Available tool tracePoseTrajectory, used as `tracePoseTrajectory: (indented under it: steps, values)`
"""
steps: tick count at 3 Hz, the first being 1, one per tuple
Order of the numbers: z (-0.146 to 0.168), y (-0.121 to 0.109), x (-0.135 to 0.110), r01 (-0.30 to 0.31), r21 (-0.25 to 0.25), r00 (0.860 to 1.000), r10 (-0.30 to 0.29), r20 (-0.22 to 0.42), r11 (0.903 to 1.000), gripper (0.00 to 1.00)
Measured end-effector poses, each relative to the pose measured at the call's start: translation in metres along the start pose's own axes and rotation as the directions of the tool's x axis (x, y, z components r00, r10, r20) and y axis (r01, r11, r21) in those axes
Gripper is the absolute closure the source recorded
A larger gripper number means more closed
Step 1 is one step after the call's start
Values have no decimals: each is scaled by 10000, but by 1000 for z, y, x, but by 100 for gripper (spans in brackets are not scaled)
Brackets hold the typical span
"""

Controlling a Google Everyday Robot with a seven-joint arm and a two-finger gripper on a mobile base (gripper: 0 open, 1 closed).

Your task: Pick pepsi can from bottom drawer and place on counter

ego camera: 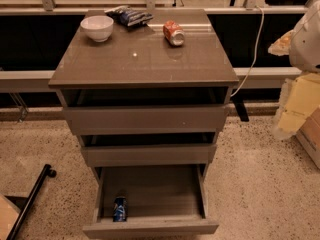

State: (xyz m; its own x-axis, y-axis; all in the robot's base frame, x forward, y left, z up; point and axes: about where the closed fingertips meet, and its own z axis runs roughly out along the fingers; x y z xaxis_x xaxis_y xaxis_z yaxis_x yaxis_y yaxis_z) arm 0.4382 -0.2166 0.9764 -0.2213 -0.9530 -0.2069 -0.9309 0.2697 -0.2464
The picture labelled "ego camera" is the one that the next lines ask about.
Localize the grey bottom drawer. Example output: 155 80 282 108
83 165 218 239

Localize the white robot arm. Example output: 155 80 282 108
268 1 320 140

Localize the grey middle drawer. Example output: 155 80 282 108
81 132 216 167

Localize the white cable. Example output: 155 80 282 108
230 5 265 98

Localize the grey drawer cabinet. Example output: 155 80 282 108
48 8 240 172

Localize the black table leg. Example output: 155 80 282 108
231 95 249 122

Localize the orange soda can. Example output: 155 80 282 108
163 20 185 46

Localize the black metal bar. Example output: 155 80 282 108
6 164 57 240

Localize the grey top drawer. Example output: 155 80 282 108
58 87 230 136

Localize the grey drawer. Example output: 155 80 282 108
83 165 218 239
81 132 216 167
58 87 230 136

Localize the wooden board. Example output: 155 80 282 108
0 194 20 240

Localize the blue chip bag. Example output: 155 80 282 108
105 6 153 27

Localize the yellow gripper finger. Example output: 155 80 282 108
272 73 320 140
268 30 294 56

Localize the blue pepsi can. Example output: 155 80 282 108
113 196 127 222

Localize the cardboard box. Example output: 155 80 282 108
296 106 320 169

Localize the white ceramic bowl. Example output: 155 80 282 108
80 15 114 42

